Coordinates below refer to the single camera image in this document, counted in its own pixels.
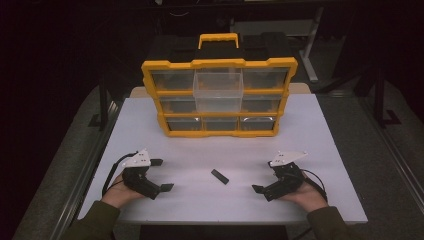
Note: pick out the clear plastic drawer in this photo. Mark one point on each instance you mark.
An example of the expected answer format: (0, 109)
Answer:
(218, 90)

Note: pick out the person's right hand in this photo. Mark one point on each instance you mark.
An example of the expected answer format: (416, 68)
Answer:
(308, 196)

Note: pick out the black metal stand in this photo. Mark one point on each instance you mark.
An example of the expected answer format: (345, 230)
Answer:
(380, 100)
(103, 106)

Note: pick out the yellow organizer case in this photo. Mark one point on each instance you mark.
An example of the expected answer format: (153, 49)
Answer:
(218, 133)

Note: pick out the set of closed clear bins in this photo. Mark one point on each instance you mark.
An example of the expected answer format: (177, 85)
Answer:
(180, 124)

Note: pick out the person's left hand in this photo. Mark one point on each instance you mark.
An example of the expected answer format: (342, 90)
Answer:
(118, 196)

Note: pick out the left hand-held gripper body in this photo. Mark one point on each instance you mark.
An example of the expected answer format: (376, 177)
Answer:
(140, 181)

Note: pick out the metal floor rail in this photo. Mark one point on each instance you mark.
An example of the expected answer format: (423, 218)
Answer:
(86, 176)
(396, 156)

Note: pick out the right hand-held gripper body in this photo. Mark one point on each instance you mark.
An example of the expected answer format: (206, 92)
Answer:
(286, 180)

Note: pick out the white metal desk leg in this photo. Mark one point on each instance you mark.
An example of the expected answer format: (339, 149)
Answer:
(310, 50)

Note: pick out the small black rectangular block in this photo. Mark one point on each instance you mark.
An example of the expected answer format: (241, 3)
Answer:
(220, 176)

